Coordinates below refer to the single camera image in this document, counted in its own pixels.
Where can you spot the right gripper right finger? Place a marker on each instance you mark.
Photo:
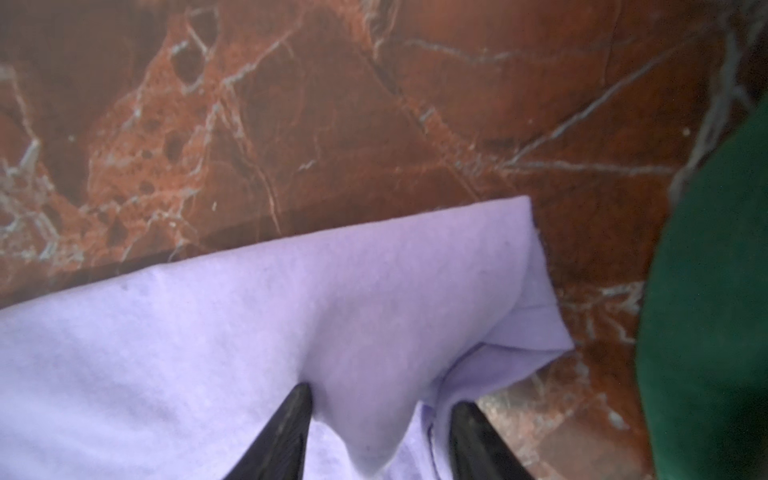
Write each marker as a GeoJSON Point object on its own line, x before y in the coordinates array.
{"type": "Point", "coordinates": [477, 451]}

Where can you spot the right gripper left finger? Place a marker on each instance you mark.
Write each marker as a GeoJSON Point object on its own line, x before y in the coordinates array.
{"type": "Point", "coordinates": [279, 451]}

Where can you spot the green t-shirt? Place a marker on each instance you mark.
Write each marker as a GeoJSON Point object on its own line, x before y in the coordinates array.
{"type": "Point", "coordinates": [701, 352]}

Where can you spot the purple t-shirt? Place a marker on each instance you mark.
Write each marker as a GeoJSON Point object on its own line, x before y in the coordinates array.
{"type": "Point", "coordinates": [172, 371]}

